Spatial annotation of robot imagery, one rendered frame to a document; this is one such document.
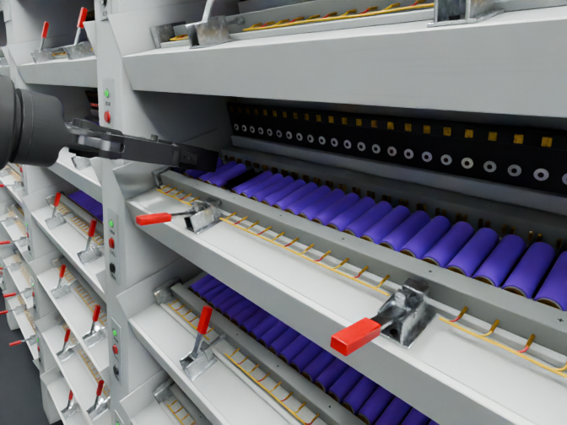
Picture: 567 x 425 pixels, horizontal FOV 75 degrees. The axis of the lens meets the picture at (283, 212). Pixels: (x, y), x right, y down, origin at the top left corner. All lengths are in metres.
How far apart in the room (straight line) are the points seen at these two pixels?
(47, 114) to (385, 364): 0.38
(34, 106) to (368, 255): 0.34
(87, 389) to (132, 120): 0.79
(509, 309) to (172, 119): 0.51
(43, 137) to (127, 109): 0.18
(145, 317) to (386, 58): 0.54
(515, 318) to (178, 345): 0.45
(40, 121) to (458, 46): 0.36
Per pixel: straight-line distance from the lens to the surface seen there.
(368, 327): 0.24
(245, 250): 0.39
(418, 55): 0.25
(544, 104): 0.23
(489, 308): 0.29
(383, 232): 0.36
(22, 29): 1.28
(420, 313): 0.29
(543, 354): 0.29
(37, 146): 0.44
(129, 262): 0.64
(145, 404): 0.80
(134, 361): 0.74
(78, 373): 1.25
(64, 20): 1.31
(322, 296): 0.32
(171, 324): 0.63
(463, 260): 0.32
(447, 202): 0.40
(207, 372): 0.55
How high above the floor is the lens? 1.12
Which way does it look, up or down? 15 degrees down
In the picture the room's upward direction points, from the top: 5 degrees clockwise
